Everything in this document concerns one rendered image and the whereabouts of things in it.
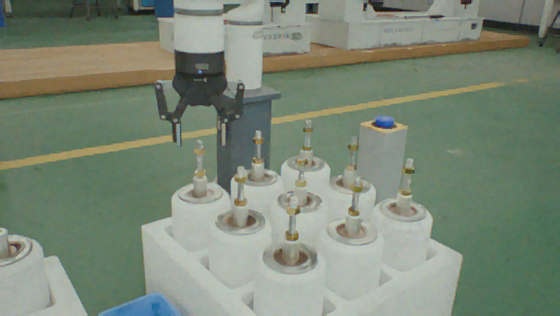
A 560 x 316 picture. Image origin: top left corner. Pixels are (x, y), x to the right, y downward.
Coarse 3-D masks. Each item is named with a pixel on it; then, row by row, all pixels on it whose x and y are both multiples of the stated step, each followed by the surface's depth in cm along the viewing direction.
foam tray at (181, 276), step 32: (160, 224) 86; (160, 256) 81; (192, 256) 77; (448, 256) 80; (160, 288) 84; (192, 288) 74; (224, 288) 70; (384, 288) 72; (416, 288) 74; (448, 288) 81
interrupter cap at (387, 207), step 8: (384, 200) 82; (392, 200) 82; (384, 208) 79; (392, 208) 80; (416, 208) 80; (424, 208) 79; (392, 216) 76; (400, 216) 77; (408, 216) 77; (416, 216) 77; (424, 216) 77
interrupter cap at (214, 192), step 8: (192, 184) 85; (208, 184) 85; (184, 192) 82; (192, 192) 83; (208, 192) 83; (216, 192) 82; (184, 200) 79; (192, 200) 79; (200, 200) 79; (208, 200) 79; (216, 200) 80
